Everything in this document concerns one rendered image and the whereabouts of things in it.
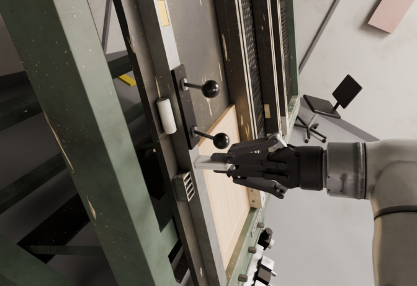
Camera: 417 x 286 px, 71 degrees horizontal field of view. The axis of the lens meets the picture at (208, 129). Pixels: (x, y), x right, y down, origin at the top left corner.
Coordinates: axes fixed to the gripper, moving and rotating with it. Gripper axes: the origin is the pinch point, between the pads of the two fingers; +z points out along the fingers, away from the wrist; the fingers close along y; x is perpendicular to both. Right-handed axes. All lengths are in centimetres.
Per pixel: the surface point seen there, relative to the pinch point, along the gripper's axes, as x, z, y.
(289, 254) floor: 123, 15, 159
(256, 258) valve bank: 43, 11, 76
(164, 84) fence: 10.7, 13.6, -13.4
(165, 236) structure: 2.0, 19.0, 24.7
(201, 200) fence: 11.5, 11.5, 19.7
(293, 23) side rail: 198, 12, -1
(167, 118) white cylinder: 7.5, 12.9, -6.2
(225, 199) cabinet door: 30.8, 14.0, 34.7
